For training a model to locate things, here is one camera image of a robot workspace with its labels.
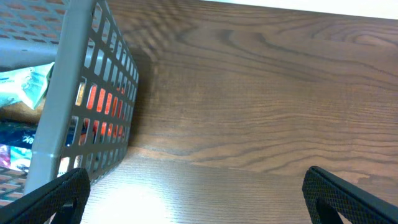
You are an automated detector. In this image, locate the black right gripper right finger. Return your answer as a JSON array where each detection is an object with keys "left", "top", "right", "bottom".
[{"left": 302, "top": 166, "right": 397, "bottom": 224}]

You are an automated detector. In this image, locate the grey plastic lattice basket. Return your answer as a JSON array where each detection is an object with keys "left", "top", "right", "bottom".
[{"left": 1, "top": 0, "right": 139, "bottom": 206}]

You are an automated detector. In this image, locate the Kleenex tissue multipack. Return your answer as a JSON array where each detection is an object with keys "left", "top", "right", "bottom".
[{"left": 1, "top": 119, "right": 37, "bottom": 173}]

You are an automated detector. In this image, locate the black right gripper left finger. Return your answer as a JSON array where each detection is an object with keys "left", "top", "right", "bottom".
[{"left": 1, "top": 168, "right": 90, "bottom": 223}]

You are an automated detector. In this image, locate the orange tan cracker package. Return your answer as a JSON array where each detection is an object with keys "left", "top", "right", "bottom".
[{"left": 1, "top": 85, "right": 132, "bottom": 150}]

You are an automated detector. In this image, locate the teal small snack packet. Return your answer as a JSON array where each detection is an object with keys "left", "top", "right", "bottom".
[{"left": 1, "top": 62, "right": 55, "bottom": 110}]

